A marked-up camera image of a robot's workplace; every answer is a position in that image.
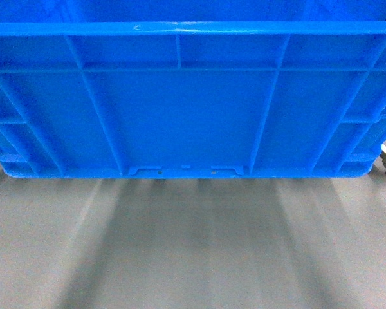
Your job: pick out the blue plastic crate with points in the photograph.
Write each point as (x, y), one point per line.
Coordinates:
(192, 89)

